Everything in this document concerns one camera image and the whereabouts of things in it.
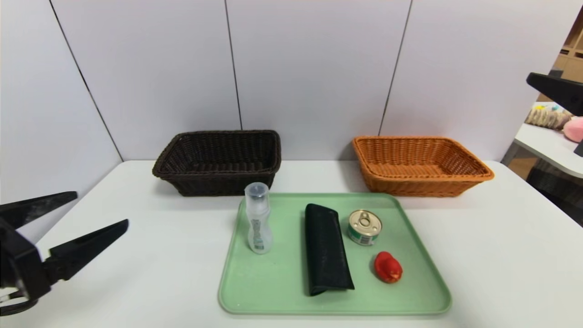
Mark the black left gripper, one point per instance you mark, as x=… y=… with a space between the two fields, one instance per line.
x=23 y=264

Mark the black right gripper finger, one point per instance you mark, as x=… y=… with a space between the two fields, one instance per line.
x=560 y=93

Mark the white plastic bottle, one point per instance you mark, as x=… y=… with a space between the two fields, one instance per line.
x=258 y=228

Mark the red toy tomato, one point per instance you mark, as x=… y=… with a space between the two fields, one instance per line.
x=388 y=268

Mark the black soft case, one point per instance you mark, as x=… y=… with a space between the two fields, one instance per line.
x=325 y=250

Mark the orange wicker basket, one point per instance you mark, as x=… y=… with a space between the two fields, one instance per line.
x=419 y=182

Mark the dark brown wicker basket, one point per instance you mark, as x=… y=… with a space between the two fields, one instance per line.
x=218 y=182

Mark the dark grey box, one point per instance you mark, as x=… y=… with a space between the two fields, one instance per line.
x=555 y=71

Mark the beige striped plush toy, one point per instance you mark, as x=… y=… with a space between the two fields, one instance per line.
x=546 y=119

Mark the pink plush toy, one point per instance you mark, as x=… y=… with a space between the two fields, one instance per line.
x=575 y=130

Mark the wooden shelf unit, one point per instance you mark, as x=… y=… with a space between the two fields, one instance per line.
x=575 y=50

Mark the light green plastic tray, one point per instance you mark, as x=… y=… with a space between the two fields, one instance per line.
x=273 y=287

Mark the small tin can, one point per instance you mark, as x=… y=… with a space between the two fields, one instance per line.
x=364 y=225

